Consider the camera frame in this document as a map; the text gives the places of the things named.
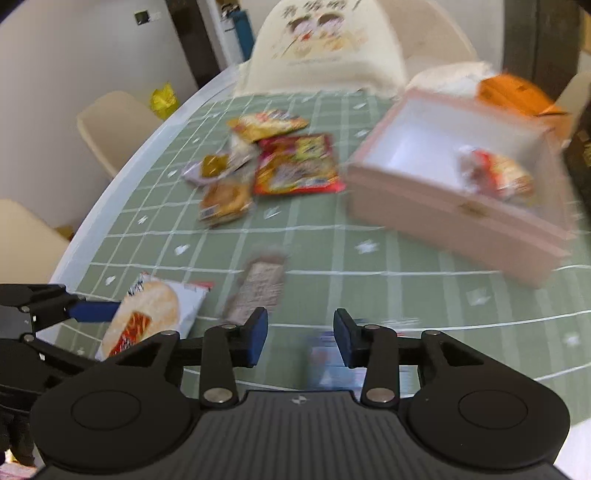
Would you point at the orange bag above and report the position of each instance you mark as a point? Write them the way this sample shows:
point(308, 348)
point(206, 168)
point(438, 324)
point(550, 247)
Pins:
point(522, 97)

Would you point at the black gift box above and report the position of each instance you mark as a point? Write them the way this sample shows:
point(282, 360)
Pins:
point(577, 158)

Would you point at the cream cartoon food cover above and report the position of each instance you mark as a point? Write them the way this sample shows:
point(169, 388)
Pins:
point(311, 46)

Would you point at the clear nut snack packet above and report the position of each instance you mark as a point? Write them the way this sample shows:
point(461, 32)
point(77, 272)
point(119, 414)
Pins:
point(214, 168)

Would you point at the round cake packet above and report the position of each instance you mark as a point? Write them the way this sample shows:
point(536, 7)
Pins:
point(224, 201)

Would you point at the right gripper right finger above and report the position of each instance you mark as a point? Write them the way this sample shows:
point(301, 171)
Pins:
point(375, 348)

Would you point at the snack packet in box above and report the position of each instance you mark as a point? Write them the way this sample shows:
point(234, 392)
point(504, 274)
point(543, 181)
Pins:
point(496, 176)

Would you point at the beige biscuit packet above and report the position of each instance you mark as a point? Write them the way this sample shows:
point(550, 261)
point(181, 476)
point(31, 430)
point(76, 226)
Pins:
point(260, 285)

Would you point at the pink storage box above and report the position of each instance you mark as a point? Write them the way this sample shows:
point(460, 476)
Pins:
point(407, 176)

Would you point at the beige chair near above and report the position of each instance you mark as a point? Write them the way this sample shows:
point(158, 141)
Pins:
point(29, 249)

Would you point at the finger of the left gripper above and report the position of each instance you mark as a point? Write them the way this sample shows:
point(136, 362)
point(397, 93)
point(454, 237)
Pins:
point(93, 311)

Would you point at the white rice cracker bag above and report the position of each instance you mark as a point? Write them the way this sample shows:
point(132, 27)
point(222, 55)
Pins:
point(152, 306)

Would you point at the green checked tablecloth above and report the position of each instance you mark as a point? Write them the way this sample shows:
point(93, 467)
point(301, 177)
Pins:
point(148, 222)

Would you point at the yellow plastic bag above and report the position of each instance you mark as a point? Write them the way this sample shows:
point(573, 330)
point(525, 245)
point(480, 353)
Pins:
point(163, 101)

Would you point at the yellow snack bag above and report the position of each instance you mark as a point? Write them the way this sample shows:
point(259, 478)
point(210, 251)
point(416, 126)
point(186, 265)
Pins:
point(258, 126)

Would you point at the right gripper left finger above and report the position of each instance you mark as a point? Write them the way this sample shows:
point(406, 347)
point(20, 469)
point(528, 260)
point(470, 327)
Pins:
point(225, 348)

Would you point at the red snack bag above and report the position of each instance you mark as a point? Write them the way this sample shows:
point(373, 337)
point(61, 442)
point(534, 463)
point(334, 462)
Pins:
point(297, 165)

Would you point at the blue silver snack packet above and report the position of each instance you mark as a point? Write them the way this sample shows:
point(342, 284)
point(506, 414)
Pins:
point(328, 371)

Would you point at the beige chair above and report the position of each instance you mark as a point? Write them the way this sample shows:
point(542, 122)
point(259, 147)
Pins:
point(29, 249)
point(114, 127)

